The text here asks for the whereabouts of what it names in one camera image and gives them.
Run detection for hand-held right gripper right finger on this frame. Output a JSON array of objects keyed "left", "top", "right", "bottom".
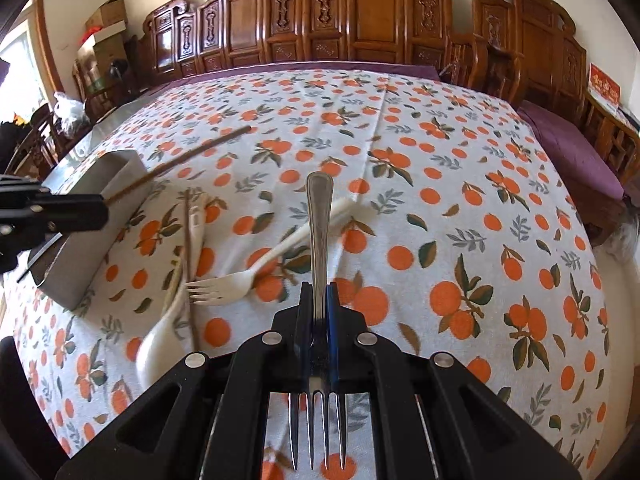
[{"left": 325, "top": 282, "right": 583, "bottom": 480}]

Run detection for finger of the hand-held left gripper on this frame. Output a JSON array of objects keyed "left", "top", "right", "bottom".
[
  {"left": 0, "top": 174, "right": 109, "bottom": 215},
  {"left": 0, "top": 197, "right": 109, "bottom": 272}
]

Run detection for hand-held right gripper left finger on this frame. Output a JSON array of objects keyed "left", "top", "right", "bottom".
[{"left": 52, "top": 282, "right": 318, "bottom": 480}]

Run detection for rectangular metal tray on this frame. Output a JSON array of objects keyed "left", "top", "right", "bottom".
[{"left": 27, "top": 149, "right": 157, "bottom": 312}]

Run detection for metal fork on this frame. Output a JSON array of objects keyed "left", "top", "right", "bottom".
[{"left": 287, "top": 170, "right": 349, "bottom": 472}]

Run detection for wooden dining chair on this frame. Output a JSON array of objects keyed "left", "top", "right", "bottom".
[{"left": 12, "top": 104, "right": 72, "bottom": 173}]

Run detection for white plastic fork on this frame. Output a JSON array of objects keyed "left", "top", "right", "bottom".
[{"left": 186, "top": 197, "right": 357, "bottom": 307}]

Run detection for white plastic bag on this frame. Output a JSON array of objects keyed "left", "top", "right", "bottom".
[{"left": 52, "top": 90, "right": 87, "bottom": 127}]

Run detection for white plastic cutlery piece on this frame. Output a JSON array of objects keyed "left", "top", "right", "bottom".
[{"left": 189, "top": 191, "right": 211, "bottom": 281}]

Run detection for white plastic spoon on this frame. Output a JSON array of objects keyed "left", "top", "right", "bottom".
[{"left": 135, "top": 280, "right": 193, "bottom": 388}]

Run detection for stacked cardboard boxes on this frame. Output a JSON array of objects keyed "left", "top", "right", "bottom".
[{"left": 75, "top": 29, "right": 127, "bottom": 63}]

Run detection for orange print tablecloth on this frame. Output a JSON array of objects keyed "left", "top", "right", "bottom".
[{"left": 10, "top": 67, "right": 612, "bottom": 480}]

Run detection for brown cardboard box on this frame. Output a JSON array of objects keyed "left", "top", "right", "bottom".
[{"left": 84, "top": 0, "right": 129, "bottom": 32}]

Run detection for long purple seat cushion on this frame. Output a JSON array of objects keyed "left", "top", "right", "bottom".
[{"left": 162, "top": 61, "right": 443, "bottom": 88}]

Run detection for square purple seat cushion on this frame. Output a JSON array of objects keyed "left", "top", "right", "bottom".
[{"left": 516, "top": 100, "right": 627, "bottom": 202}]

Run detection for long carved wooden sofa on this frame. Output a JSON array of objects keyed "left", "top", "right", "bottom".
[{"left": 141, "top": 0, "right": 453, "bottom": 83}]

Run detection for wooden side table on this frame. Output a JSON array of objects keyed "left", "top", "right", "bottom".
[{"left": 581, "top": 91, "right": 640, "bottom": 183}]

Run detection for carved wooden armchair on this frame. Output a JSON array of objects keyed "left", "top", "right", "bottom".
[{"left": 447, "top": 0, "right": 593, "bottom": 113}]

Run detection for red card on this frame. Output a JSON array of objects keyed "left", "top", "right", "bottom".
[{"left": 585, "top": 63, "right": 622, "bottom": 112}]

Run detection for wooden door frame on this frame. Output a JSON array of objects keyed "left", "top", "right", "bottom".
[{"left": 31, "top": 0, "right": 67, "bottom": 107}]

